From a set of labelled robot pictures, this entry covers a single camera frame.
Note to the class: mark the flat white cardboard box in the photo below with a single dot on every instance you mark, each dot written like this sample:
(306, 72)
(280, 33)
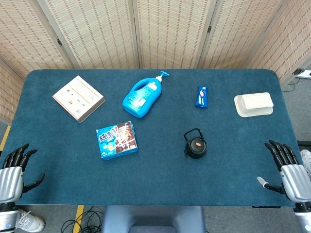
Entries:
(77, 97)

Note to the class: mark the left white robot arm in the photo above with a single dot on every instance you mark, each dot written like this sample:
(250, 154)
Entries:
(6, 218)

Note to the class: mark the cream lidded food container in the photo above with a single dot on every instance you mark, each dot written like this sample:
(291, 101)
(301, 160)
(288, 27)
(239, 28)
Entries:
(255, 100)

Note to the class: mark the woven folding screen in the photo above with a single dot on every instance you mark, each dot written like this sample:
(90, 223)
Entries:
(170, 31)

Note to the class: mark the blue felt table mat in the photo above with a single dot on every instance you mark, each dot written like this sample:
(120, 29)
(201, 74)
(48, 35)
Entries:
(158, 174)

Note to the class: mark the blue detergent pump bottle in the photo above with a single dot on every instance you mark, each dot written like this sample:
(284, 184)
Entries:
(141, 97)

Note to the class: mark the small black kettle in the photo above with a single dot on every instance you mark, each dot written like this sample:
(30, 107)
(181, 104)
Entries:
(195, 150)

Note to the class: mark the blue cookie snack packet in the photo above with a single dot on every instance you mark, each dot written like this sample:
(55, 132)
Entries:
(201, 97)

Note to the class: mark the black table foot bar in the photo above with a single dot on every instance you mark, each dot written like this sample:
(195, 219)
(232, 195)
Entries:
(305, 143)

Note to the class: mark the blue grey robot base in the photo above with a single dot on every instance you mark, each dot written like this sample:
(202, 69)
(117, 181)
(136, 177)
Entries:
(153, 218)

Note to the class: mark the black table control panel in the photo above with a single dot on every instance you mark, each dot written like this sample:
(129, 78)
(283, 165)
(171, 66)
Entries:
(264, 207)

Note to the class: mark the white laced sneaker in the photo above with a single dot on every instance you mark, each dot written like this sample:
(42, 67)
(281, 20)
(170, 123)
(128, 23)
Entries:
(31, 222)

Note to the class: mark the white grey sneaker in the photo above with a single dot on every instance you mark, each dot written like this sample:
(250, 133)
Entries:
(306, 156)

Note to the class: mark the yellow floor tape strip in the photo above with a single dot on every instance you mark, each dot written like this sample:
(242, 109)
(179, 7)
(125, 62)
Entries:
(5, 137)
(78, 218)

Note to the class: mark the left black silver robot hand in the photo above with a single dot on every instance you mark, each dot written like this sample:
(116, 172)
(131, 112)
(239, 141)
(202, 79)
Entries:
(9, 182)

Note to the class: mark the blue chocolate cookie box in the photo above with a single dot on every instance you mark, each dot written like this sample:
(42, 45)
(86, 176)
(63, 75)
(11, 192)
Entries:
(116, 140)

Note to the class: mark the white power strip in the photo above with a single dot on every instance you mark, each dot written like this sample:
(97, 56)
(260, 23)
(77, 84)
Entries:
(305, 74)

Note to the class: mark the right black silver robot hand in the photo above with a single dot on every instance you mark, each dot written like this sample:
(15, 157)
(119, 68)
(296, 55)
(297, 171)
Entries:
(294, 179)

